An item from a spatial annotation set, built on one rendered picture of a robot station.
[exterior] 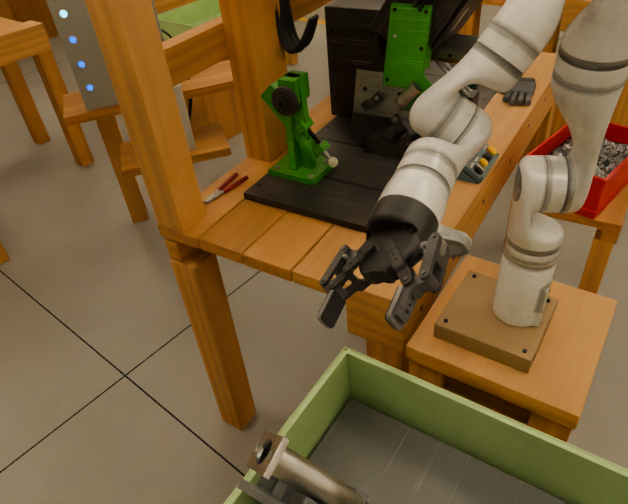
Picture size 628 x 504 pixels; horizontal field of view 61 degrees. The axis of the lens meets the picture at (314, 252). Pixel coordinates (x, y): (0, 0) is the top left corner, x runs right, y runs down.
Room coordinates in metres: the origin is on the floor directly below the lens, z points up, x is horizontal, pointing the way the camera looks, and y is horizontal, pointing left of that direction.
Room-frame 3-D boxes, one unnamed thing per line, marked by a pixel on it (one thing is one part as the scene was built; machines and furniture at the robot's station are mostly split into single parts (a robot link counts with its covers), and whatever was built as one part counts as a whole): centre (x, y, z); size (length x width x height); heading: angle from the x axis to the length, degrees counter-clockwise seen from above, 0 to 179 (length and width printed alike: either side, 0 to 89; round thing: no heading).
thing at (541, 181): (0.72, -0.39, 1.13); 0.09 x 0.09 x 0.17; 77
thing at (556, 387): (0.72, -0.38, 0.83); 0.32 x 0.32 x 0.04; 52
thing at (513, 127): (1.40, -0.55, 0.82); 1.50 x 0.14 x 0.15; 145
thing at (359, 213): (1.56, -0.32, 0.89); 1.10 x 0.42 x 0.02; 145
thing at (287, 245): (1.56, -0.32, 0.44); 1.49 x 0.70 x 0.88; 145
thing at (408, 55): (1.47, -0.32, 1.17); 0.13 x 0.12 x 0.20; 145
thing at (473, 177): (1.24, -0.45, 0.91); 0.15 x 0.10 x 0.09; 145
